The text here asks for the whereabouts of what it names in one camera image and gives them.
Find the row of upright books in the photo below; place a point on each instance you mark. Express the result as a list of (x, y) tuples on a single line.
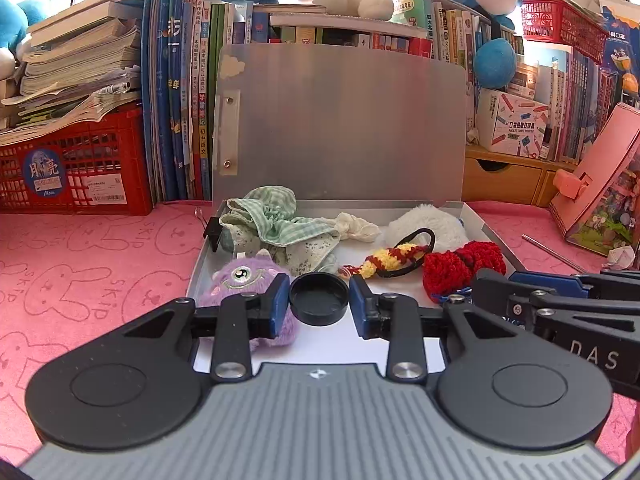
[(580, 94)]

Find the pink cardboard toy house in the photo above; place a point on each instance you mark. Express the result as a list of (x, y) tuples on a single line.
[(596, 206)]

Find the row of blue books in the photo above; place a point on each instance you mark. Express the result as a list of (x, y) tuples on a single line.
[(181, 48)]

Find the white label printer box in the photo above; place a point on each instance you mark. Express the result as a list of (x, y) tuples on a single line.
[(511, 125)]

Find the pink tabletop mat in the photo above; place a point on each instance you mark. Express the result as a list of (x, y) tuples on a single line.
[(68, 279)]

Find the black binder clip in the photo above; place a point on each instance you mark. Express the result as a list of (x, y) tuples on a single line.
[(212, 229)]

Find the red plastic basket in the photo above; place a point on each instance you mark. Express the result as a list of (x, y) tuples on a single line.
[(87, 168)]

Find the white fluffy scrunchie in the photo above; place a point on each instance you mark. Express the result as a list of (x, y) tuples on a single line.
[(449, 230)]

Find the thin metal rod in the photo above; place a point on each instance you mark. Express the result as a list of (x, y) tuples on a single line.
[(552, 253)]

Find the white knotted cloth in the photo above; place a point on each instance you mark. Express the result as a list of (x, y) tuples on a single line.
[(351, 227)]

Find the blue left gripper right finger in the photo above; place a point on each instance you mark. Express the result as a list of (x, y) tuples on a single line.
[(360, 298)]

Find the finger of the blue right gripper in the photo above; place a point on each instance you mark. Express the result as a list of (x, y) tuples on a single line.
[(568, 286), (621, 273)]

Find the dark blue printed box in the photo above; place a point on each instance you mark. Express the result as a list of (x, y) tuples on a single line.
[(621, 20)]

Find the stack of paper books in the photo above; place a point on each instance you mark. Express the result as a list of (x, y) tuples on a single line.
[(75, 66)]

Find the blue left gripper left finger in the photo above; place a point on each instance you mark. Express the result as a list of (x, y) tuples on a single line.
[(277, 303)]

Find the silver open storage box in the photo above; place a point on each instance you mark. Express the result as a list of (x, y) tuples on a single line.
[(361, 131)]

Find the wooden drawer organizer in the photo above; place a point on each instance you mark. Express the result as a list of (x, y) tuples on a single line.
[(509, 179)]

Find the red crochet scrunchie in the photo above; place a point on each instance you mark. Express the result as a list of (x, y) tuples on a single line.
[(445, 273)]

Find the green checkered cloth bundle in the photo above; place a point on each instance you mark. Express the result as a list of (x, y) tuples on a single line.
[(267, 218)]

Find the purple fuzzy monster plush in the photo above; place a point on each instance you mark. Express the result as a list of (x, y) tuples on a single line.
[(250, 274)]

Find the blue floral brocade pouch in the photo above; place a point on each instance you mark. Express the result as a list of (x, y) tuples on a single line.
[(458, 297)]

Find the blue round plush ball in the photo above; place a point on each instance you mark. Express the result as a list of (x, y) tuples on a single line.
[(495, 64)]

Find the crumpled white paper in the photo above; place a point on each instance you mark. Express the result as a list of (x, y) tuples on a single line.
[(620, 258)]

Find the red basket on shelf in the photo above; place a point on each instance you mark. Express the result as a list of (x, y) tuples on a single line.
[(560, 22)]

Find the blue Doraemon plush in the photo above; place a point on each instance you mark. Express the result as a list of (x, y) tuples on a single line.
[(15, 19)]

